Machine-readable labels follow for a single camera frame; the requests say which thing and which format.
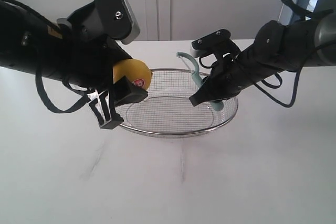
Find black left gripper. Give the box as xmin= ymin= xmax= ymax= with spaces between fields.
xmin=36 ymin=1 xmax=149 ymax=130

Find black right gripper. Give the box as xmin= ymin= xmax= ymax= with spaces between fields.
xmin=189 ymin=42 xmax=265 ymax=106

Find teal handled vegetable peeler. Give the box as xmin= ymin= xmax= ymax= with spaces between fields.
xmin=176 ymin=52 xmax=224 ymax=111

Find yellow lemon with sticker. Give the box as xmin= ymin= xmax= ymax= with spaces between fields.
xmin=113 ymin=59 xmax=152 ymax=90

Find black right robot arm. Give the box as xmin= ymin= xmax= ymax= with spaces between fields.
xmin=190 ymin=13 xmax=335 ymax=108

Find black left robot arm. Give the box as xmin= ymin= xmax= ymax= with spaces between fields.
xmin=1 ymin=0 xmax=152 ymax=129

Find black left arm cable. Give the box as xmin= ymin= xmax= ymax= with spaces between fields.
xmin=35 ymin=71 xmax=90 ymax=114

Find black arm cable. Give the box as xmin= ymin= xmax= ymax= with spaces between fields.
xmin=253 ymin=50 xmax=313 ymax=109
xmin=35 ymin=71 xmax=90 ymax=114

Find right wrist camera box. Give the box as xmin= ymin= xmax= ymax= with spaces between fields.
xmin=191 ymin=29 xmax=231 ymax=58

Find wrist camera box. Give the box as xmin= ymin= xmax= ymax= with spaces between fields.
xmin=191 ymin=29 xmax=231 ymax=58
xmin=94 ymin=0 xmax=140 ymax=45

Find oval wire mesh basket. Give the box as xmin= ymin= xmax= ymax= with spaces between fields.
xmin=116 ymin=68 xmax=238 ymax=138

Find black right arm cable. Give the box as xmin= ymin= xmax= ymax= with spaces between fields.
xmin=253 ymin=50 xmax=313 ymax=109

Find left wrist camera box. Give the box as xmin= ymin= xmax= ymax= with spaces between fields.
xmin=94 ymin=0 xmax=140 ymax=45

